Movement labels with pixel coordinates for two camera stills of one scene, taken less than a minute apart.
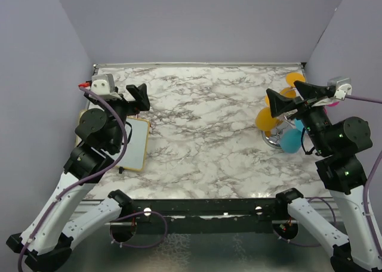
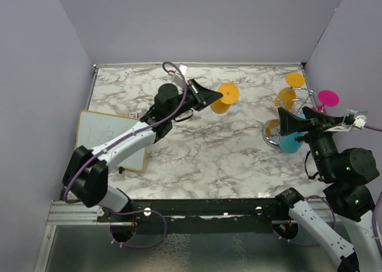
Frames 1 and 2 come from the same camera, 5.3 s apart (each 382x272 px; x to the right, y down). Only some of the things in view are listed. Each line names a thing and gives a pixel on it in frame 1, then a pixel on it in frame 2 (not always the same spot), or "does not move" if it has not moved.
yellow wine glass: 265,121 -> 231,94
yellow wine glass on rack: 290,78 does not move
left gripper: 140,94 -> 202,95
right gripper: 279,103 -> 289,123
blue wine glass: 290,139 does not move
